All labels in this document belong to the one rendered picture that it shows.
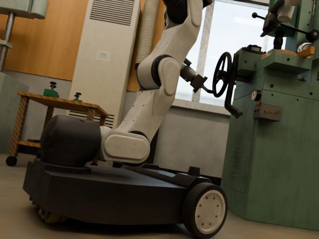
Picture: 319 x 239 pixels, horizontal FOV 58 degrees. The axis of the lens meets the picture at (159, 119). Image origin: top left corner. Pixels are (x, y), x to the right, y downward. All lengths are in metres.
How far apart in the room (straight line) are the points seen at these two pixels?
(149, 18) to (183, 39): 1.93
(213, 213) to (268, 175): 0.60
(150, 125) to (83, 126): 0.29
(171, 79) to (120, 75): 1.77
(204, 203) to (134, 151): 0.32
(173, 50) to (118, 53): 1.75
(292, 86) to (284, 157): 0.40
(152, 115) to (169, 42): 0.33
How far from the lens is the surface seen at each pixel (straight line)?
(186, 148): 3.14
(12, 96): 3.02
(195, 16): 1.35
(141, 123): 1.15
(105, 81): 2.93
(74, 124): 1.02
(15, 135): 2.25
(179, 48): 1.30
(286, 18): 1.66
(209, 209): 1.13
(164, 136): 3.12
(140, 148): 1.10
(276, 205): 1.72
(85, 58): 3.02
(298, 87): 1.79
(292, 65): 1.68
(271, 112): 1.59
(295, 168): 1.75
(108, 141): 1.03
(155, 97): 1.18
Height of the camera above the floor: 0.30
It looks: 6 degrees up
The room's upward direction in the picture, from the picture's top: 10 degrees clockwise
